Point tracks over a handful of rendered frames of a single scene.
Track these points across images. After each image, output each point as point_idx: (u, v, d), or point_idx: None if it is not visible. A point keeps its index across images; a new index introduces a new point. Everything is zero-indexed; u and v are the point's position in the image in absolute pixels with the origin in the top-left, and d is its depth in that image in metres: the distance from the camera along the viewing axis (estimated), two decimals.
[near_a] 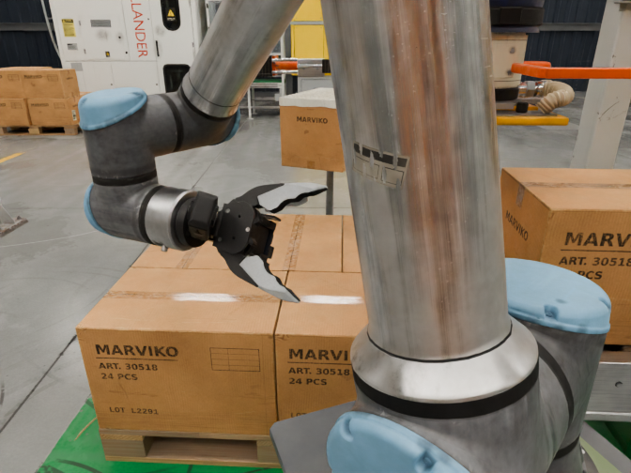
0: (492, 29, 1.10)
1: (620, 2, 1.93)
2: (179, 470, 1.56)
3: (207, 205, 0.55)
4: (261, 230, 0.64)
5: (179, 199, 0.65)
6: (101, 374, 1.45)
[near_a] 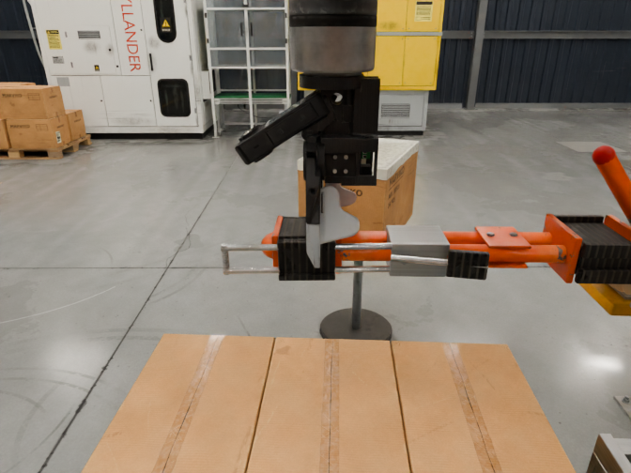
0: None
1: None
2: None
3: (242, 158, 0.53)
4: (335, 175, 0.54)
5: (298, 71, 0.48)
6: None
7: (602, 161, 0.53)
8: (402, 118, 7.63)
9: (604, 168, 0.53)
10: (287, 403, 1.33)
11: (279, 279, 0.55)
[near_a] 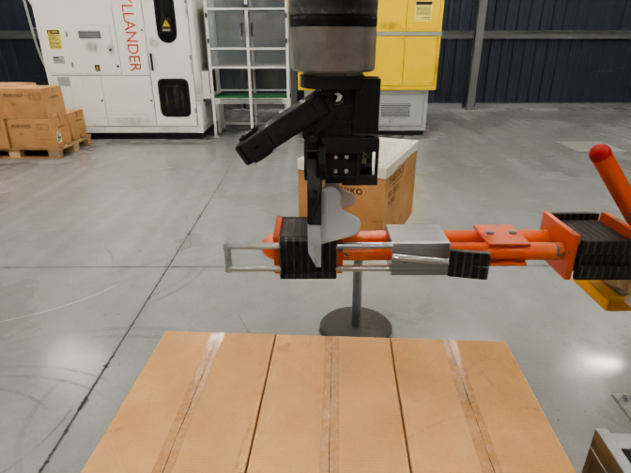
0: None
1: None
2: None
3: (242, 158, 0.53)
4: (336, 175, 0.54)
5: (299, 71, 0.48)
6: None
7: (599, 160, 0.53)
8: (402, 118, 7.64)
9: (600, 165, 0.54)
10: (288, 399, 1.35)
11: (281, 277, 0.56)
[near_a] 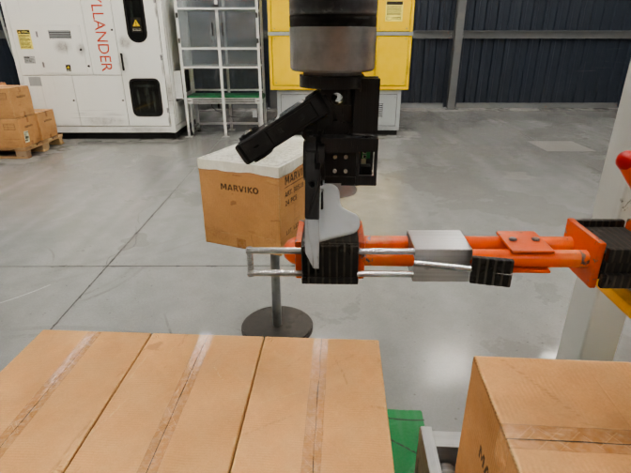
0: None
1: None
2: None
3: (242, 158, 0.53)
4: (335, 175, 0.54)
5: (298, 71, 0.48)
6: None
7: (626, 166, 0.53)
8: None
9: (627, 173, 0.53)
10: (137, 397, 1.35)
11: (302, 282, 0.56)
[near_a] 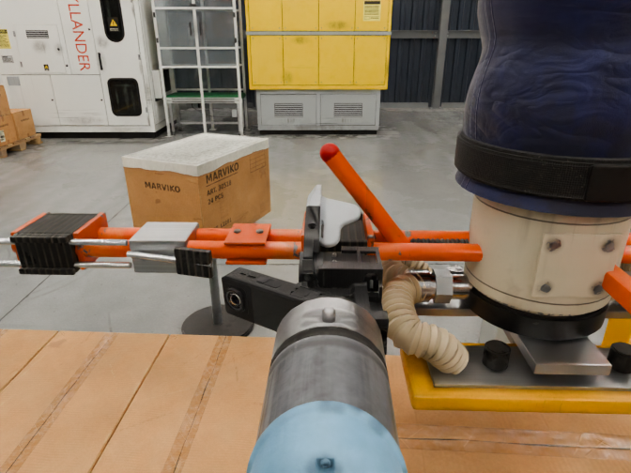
0: (565, 208, 0.45)
1: None
2: None
3: None
4: None
5: None
6: None
7: (325, 159, 0.53)
8: (355, 117, 7.65)
9: (329, 165, 0.53)
10: (23, 394, 1.36)
11: (20, 272, 0.56)
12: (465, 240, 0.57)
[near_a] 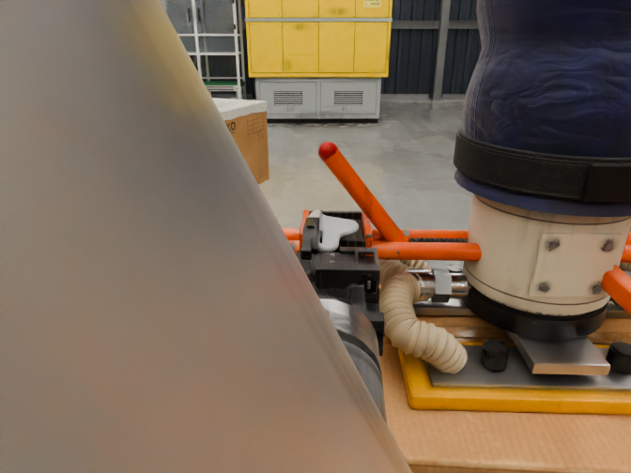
0: (564, 207, 0.44)
1: None
2: None
3: None
4: None
5: None
6: None
7: (323, 158, 0.53)
8: (355, 106, 7.57)
9: (327, 164, 0.53)
10: None
11: None
12: (464, 239, 0.57)
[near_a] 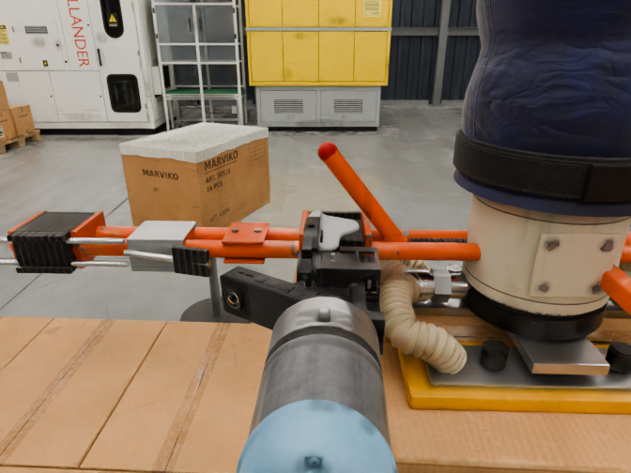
0: (563, 207, 0.44)
1: None
2: None
3: None
4: None
5: None
6: None
7: (323, 158, 0.53)
8: (355, 114, 7.62)
9: (327, 164, 0.53)
10: (18, 379, 1.33)
11: (17, 270, 0.56)
12: (463, 239, 0.57)
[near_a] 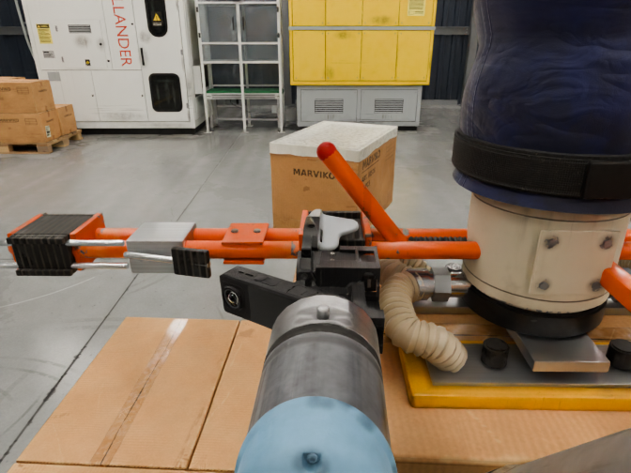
0: (562, 205, 0.45)
1: None
2: None
3: None
4: None
5: None
6: None
7: (322, 158, 0.53)
8: (395, 114, 7.58)
9: (326, 163, 0.53)
10: (244, 384, 1.29)
11: (16, 273, 0.56)
12: (463, 237, 0.57)
